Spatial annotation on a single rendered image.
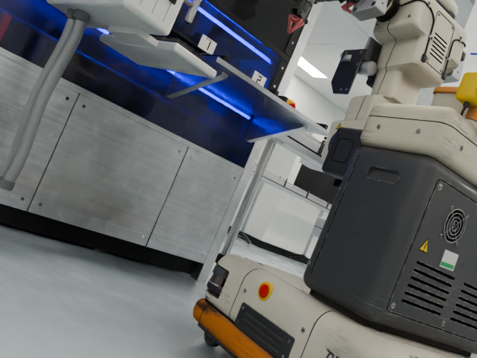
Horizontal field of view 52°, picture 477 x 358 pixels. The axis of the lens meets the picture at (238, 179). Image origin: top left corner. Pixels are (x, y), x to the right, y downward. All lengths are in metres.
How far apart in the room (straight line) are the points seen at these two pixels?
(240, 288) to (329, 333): 0.35
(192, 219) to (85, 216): 0.53
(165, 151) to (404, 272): 1.32
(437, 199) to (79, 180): 1.37
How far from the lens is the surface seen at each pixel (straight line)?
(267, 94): 1.97
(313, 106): 9.42
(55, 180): 2.03
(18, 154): 1.71
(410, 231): 1.16
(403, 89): 1.66
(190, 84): 2.04
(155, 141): 2.17
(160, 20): 1.53
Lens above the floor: 0.42
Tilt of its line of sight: 3 degrees up
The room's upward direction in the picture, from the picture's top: 23 degrees clockwise
